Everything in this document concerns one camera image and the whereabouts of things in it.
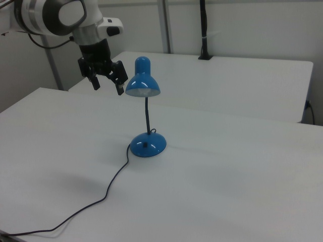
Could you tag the blue gooseneck desk lamp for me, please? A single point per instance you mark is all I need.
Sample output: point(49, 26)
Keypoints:
point(142, 83)

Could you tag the grey metal wall post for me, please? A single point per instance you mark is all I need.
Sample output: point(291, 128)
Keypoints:
point(54, 65)
point(166, 25)

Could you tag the black table clamp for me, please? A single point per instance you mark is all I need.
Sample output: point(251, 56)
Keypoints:
point(205, 30)

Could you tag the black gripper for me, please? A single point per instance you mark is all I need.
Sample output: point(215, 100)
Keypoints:
point(97, 56)

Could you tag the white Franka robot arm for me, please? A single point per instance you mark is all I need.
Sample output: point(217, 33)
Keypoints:
point(50, 15)

